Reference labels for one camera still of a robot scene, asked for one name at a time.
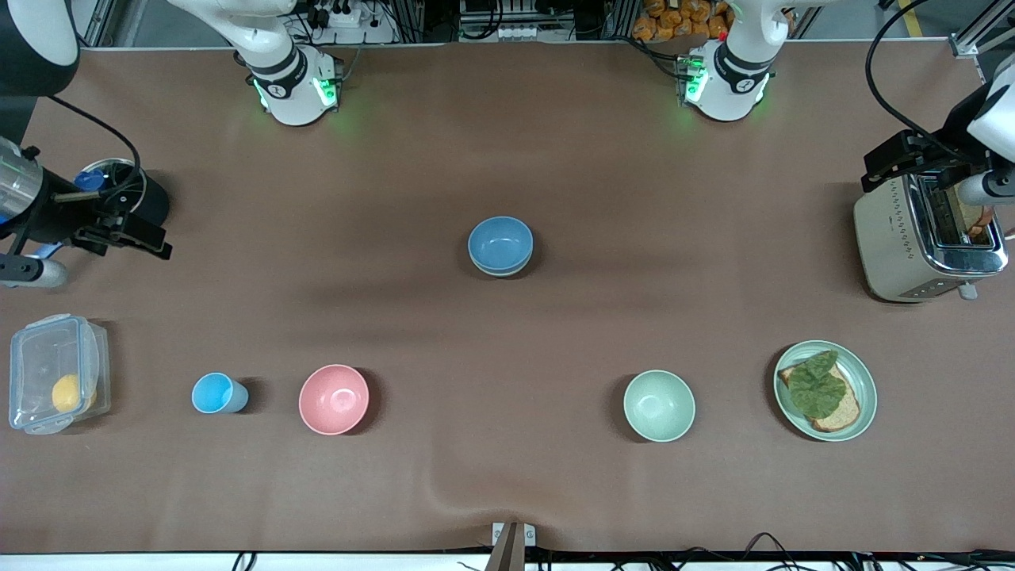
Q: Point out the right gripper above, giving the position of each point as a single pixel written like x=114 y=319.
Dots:
x=57 y=216

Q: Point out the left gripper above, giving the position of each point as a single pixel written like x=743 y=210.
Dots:
x=933 y=153

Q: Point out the blue bowl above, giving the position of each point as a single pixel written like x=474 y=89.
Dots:
x=499 y=242

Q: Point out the light green bowl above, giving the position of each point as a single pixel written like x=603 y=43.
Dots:
x=501 y=273
x=659 y=405

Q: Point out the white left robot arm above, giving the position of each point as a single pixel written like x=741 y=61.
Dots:
x=737 y=79

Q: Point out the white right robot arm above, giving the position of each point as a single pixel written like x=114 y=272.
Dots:
x=289 y=79

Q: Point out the pink bowl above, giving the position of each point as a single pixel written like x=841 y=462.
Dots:
x=334 y=400

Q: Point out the black cylindrical pot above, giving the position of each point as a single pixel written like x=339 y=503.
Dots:
x=151 y=202

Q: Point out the cream and chrome toaster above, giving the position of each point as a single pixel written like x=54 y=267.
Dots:
x=888 y=246

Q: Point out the toast slice in toaster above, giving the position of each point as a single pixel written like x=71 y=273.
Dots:
x=974 y=218

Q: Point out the clear plastic lidded container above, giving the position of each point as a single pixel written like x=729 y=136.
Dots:
x=47 y=357

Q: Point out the blue cup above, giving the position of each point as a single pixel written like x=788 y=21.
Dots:
x=214 y=393

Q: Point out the yellow round fruit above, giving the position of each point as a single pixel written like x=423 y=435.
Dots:
x=67 y=393

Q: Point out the light green plate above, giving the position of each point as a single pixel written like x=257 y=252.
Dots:
x=864 y=388

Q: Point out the green lettuce leaf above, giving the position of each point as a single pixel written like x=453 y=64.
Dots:
x=817 y=388

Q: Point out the toast slice under lettuce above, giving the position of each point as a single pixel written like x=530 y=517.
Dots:
x=848 y=412

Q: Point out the bag of orange buns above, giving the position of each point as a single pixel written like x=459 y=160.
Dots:
x=674 y=20

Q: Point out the white power strip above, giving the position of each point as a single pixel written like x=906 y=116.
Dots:
x=349 y=20

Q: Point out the aluminium frame profile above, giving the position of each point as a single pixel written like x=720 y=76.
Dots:
x=979 y=28

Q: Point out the metal table clamp bracket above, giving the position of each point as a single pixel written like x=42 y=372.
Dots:
x=513 y=543

